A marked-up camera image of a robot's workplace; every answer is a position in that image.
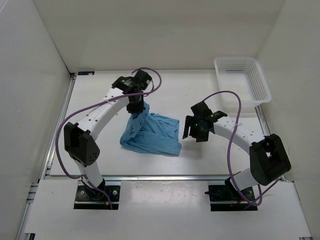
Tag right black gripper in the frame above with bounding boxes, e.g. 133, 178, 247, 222
182, 115, 210, 142

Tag light blue shorts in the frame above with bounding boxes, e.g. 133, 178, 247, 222
119, 102, 182, 157

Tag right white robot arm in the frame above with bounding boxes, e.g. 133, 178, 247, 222
182, 111, 292, 200

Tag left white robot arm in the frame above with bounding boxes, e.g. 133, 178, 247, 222
63, 70, 153, 201

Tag blue corner label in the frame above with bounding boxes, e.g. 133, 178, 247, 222
77, 71, 95, 76

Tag white plastic basket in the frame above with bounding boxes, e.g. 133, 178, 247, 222
214, 56, 272, 113

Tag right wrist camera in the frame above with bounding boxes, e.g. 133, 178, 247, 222
190, 101, 213, 118

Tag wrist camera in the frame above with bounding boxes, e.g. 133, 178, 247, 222
190, 101, 213, 118
132, 69, 152, 91

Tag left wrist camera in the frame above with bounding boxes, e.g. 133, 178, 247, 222
132, 69, 152, 91

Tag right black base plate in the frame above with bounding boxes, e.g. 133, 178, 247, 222
205, 185, 258, 212

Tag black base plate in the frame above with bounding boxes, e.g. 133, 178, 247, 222
73, 180, 121, 210
205, 185, 258, 212

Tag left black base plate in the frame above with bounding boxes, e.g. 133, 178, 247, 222
73, 180, 121, 210

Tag aluminium frame rail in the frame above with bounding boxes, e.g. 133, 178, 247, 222
19, 70, 312, 240

